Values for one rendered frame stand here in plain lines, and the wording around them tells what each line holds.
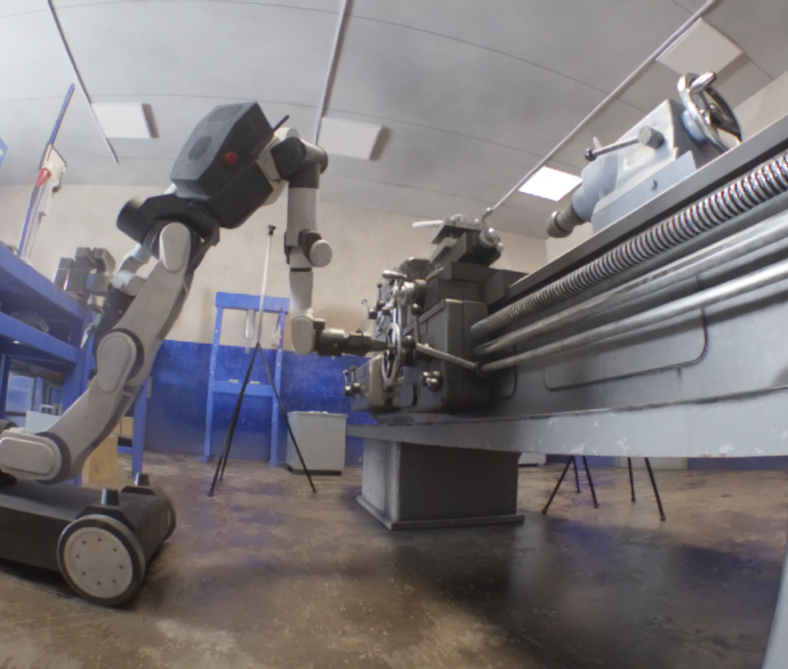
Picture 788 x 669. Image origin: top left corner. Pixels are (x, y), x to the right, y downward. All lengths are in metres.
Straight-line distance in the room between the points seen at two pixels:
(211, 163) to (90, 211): 5.40
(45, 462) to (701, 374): 1.40
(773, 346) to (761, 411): 0.21
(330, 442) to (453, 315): 2.94
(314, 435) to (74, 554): 3.17
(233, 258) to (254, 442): 2.29
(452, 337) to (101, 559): 1.02
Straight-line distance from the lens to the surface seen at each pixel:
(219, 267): 5.73
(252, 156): 1.32
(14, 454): 1.30
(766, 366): 0.67
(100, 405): 1.21
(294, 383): 5.36
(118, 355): 1.18
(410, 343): 1.11
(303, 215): 1.25
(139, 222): 1.33
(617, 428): 0.61
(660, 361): 0.79
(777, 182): 0.61
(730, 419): 0.50
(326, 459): 4.03
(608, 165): 1.22
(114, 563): 1.04
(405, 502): 1.98
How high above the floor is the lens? 0.43
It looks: 13 degrees up
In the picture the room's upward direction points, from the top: 2 degrees clockwise
